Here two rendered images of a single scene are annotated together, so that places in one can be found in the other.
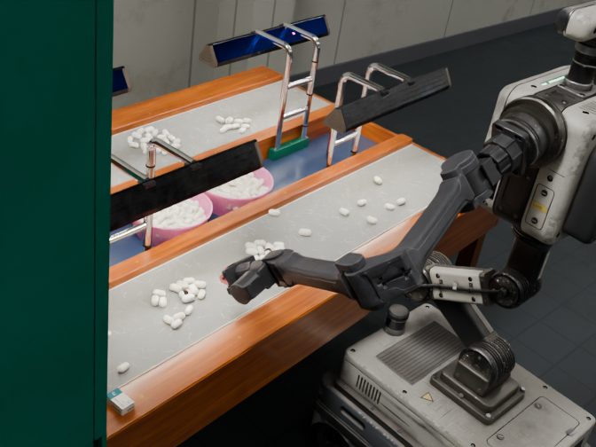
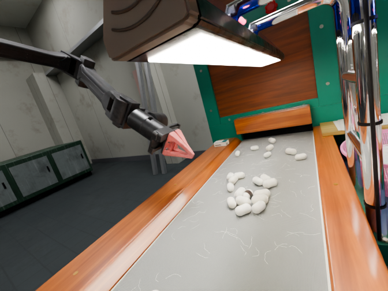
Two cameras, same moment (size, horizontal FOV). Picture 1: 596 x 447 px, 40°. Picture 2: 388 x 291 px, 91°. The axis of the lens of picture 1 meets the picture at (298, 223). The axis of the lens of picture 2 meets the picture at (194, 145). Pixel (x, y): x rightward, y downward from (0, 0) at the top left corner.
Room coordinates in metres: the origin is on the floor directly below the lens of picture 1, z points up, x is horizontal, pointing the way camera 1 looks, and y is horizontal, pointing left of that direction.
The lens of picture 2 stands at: (2.12, 0.16, 0.99)
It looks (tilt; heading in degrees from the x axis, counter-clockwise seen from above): 13 degrees down; 177
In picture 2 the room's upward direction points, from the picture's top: 16 degrees counter-clockwise
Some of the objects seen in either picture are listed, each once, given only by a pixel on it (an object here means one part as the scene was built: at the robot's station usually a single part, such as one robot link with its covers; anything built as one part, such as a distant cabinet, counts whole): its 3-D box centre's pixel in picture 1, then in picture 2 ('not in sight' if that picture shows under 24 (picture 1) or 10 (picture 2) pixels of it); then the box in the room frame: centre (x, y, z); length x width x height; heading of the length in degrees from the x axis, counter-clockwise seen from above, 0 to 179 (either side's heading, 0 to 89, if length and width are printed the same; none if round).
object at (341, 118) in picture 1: (393, 95); not in sight; (2.50, -0.24, 1.08); 0.62 x 0.08 x 0.07; 144
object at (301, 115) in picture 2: not in sight; (270, 120); (1.33, 0.54, 0.83); 0.30 x 0.06 x 0.07; 54
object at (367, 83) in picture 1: (364, 133); not in sight; (2.55, -0.18, 0.90); 0.20 x 0.19 x 0.45; 144
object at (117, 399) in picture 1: (120, 401); (221, 142); (1.27, 0.32, 0.77); 0.06 x 0.04 x 0.02; 54
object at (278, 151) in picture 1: (280, 90); not in sight; (2.79, 0.15, 0.90); 0.20 x 0.19 x 0.45; 144
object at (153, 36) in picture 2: (168, 184); (246, 41); (1.72, 0.33, 1.08); 0.62 x 0.08 x 0.07; 144
